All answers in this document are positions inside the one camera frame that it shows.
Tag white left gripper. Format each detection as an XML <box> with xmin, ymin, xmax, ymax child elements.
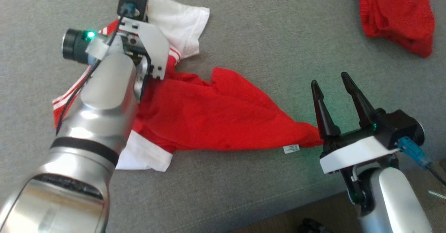
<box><xmin>117</xmin><ymin>17</ymin><xmax>171</xmax><ymax>81</ymax></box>

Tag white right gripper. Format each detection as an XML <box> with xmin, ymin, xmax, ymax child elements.
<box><xmin>311</xmin><ymin>72</ymin><xmax>401</xmax><ymax>205</ymax></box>

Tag red jersey with white sleeves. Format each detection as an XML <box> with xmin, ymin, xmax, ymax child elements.
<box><xmin>52</xmin><ymin>0</ymin><xmax>324</xmax><ymax>172</ymax></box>

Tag grey fabric sofa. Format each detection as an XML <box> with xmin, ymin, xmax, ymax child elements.
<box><xmin>0</xmin><ymin>0</ymin><xmax>446</xmax><ymax>233</ymax></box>

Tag red shorts with white stripe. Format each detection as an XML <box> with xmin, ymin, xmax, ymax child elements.
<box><xmin>352</xmin><ymin>0</ymin><xmax>435</xmax><ymax>57</ymax></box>

